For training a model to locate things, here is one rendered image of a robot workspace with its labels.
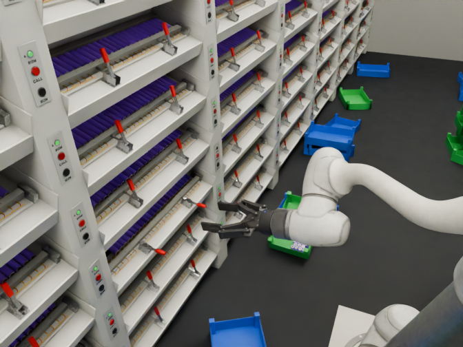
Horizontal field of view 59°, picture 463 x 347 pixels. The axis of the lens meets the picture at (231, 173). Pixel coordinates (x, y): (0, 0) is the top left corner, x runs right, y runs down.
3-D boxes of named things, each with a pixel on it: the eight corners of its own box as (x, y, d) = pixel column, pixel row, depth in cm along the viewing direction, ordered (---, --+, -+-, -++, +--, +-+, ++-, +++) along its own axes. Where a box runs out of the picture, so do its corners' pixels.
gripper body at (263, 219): (272, 242, 119) (244, 237, 123) (282, 224, 125) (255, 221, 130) (267, 221, 115) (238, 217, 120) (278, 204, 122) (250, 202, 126)
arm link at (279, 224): (300, 228, 123) (282, 225, 126) (296, 202, 119) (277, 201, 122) (291, 247, 116) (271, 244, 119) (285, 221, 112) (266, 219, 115)
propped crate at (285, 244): (308, 259, 197) (307, 252, 190) (269, 247, 204) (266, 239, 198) (326, 208, 211) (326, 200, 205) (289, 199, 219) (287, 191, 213)
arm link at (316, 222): (295, 248, 120) (304, 206, 125) (349, 255, 112) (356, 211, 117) (284, 236, 111) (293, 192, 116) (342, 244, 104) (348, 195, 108)
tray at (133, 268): (210, 193, 170) (215, 177, 163) (115, 301, 125) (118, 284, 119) (169, 169, 173) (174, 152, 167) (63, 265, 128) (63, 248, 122)
